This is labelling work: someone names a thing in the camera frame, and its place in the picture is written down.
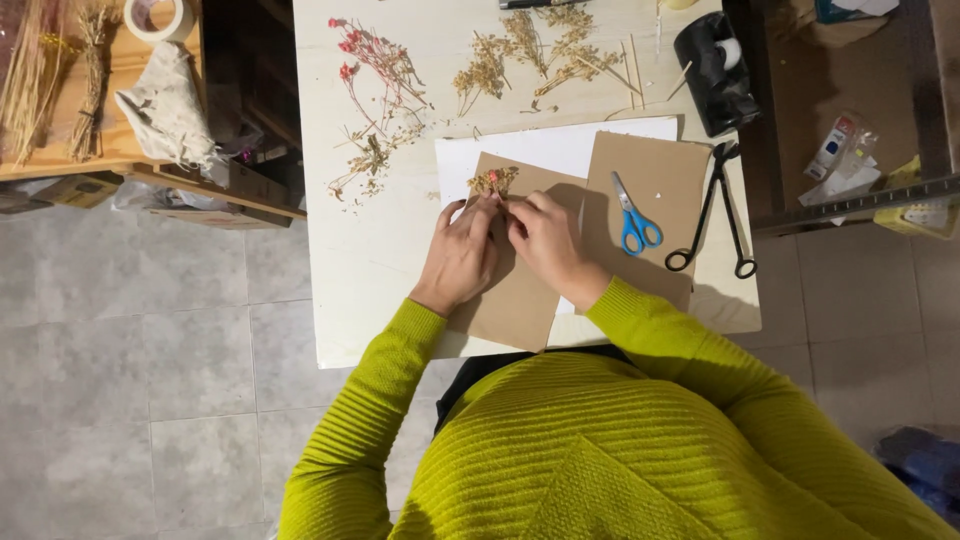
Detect person's right hand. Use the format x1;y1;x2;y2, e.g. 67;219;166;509
505;190;614;312

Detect person's left hand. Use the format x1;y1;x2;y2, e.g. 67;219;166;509
408;189;506;318

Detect small dried flower bunch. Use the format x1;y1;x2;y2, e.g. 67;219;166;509
466;165;521;201

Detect brown card sheet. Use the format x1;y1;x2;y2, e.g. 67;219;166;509
576;131;713;316
447;152;588;354

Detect white paper sheet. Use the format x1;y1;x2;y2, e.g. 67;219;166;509
434;115;681;316

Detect pale dried flower scraps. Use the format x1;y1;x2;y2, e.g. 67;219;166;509
327;122;429;204

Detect beige dried flower sprigs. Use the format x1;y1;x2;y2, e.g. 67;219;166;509
451;4;625;119

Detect thin wooden sticks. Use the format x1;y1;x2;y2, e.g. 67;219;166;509
618;33;648;111

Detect black metal shears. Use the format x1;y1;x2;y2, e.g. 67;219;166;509
664;140;759;281

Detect short wooden stick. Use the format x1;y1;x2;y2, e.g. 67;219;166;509
666;60;694;102

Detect red dried flower sprigs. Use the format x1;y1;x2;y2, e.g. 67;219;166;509
327;16;435;138

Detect black tape dispenser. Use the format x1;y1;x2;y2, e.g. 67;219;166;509
672;10;763;139

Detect yellow-green knitted sweater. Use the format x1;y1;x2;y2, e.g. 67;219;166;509
388;349;960;540

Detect clear plastic packet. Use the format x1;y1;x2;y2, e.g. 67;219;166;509
802;112;880;183

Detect dark wooden shelf unit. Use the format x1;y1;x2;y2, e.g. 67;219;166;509
722;0;960;238

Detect crumpled white cloth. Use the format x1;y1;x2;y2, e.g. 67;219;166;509
114;40;220;171

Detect yellow packet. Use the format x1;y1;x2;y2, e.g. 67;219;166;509
872;154;960;242

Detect masking tape roll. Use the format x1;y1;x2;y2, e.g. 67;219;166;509
123;0;198;45

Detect wooden side table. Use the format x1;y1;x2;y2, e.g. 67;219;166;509
0;0;308;231

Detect small cardboard box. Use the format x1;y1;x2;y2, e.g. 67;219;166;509
32;171;126;210

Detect small tied dried grass bundle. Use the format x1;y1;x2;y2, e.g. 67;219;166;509
67;3;118;164

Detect blue bag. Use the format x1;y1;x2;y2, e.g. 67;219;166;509
872;425;960;530

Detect large dried grass bundle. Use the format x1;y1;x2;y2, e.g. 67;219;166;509
0;0;81;168

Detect blue handled scissors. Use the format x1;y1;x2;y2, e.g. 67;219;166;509
609;171;665;258

